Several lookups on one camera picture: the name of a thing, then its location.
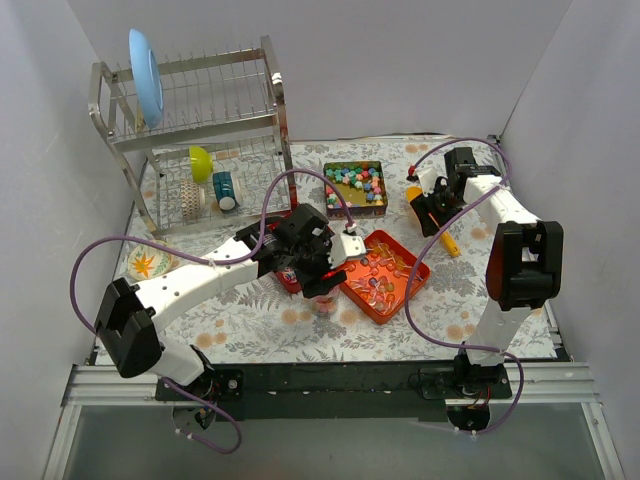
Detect lime green bowl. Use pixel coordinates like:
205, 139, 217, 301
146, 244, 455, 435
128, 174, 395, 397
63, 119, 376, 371
189, 146, 214, 184

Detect dark tin star candies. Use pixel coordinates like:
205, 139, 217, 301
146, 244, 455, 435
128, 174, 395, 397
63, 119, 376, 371
323, 161, 388, 218

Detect floral painted small plate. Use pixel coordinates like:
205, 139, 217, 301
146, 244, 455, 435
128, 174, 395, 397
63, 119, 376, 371
127, 244, 173, 281

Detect clear glass jar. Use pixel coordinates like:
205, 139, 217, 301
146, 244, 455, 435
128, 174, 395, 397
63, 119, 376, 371
310, 291, 339, 317

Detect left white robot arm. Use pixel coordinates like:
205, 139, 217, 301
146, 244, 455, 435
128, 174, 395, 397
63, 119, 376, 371
95, 204, 364, 400

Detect orange tray clear lollipops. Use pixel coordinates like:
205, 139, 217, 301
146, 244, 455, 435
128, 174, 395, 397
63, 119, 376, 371
340, 230, 431, 325

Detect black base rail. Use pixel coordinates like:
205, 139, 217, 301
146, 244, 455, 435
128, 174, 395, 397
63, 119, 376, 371
187, 359, 514, 421

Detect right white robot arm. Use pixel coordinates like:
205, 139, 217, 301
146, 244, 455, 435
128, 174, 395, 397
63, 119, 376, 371
407, 138, 564, 398

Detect red tray swirl lollipops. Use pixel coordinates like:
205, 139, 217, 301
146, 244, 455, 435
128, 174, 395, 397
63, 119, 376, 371
266, 215, 302, 294

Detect yellow plastic scoop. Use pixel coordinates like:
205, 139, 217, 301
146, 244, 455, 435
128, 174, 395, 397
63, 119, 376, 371
406, 186, 461, 258

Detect steel dish rack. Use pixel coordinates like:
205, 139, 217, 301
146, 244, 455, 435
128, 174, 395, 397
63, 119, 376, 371
88, 36, 298, 238

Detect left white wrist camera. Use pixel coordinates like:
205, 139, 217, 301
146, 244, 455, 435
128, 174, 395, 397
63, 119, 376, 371
328, 233, 367, 269

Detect floral table mat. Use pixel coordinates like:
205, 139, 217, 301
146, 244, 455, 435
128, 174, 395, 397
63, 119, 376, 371
94, 139, 556, 364

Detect teal white cup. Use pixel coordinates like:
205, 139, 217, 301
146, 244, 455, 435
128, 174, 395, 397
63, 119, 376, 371
212, 171, 242, 212

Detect blue plate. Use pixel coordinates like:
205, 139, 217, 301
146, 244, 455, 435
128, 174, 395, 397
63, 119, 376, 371
129, 29, 164, 129

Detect patterned beige cup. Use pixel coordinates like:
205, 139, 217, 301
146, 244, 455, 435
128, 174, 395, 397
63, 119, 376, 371
180, 179, 206, 222

